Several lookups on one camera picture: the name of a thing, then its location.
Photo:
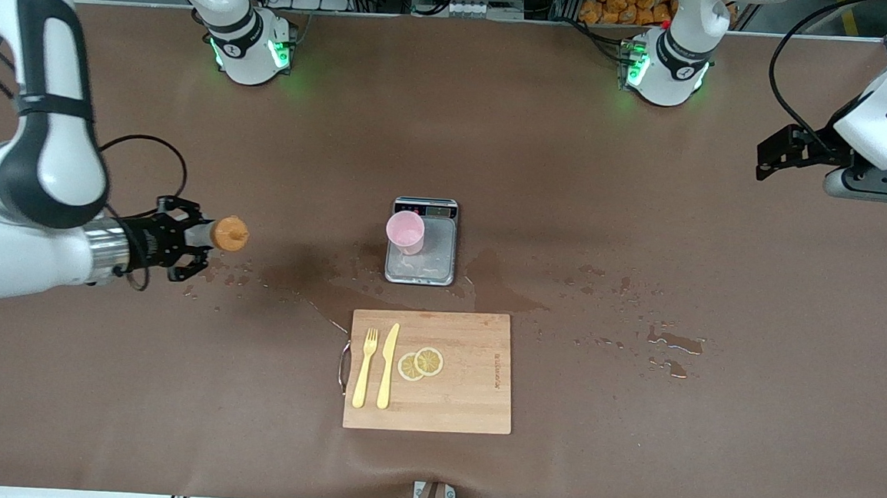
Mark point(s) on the pink plastic cup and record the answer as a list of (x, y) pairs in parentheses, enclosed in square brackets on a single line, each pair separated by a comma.
[(405, 230)]

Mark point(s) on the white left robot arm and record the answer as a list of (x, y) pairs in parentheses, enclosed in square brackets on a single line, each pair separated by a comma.
[(670, 66)]

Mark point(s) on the wooden cutting board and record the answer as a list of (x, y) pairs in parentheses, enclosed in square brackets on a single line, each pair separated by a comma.
[(466, 389)]

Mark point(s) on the yellow plastic fork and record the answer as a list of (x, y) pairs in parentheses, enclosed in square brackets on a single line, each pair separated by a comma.
[(362, 375)]

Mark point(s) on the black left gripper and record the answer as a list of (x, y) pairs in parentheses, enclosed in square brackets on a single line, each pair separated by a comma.
[(818, 143)]

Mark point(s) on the orange snack packets pile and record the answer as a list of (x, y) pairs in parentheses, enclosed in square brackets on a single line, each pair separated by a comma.
[(612, 9)]

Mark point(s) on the sauce bottle with orange cap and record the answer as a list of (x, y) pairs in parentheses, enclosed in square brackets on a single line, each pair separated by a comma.
[(229, 234)]

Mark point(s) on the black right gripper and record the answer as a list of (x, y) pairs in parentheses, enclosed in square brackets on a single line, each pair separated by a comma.
[(148, 241)]

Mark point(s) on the brown table mat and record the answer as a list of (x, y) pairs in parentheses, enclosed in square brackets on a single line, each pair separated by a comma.
[(632, 445)]

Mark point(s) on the lemon slice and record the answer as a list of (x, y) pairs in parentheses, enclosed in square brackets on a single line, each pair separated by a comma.
[(430, 360), (406, 368)]

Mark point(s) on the yellow plastic knife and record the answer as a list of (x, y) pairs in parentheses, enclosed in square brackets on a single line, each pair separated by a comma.
[(388, 369)]

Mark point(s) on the silver digital kitchen scale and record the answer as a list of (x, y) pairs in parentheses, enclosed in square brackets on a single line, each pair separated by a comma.
[(439, 260)]

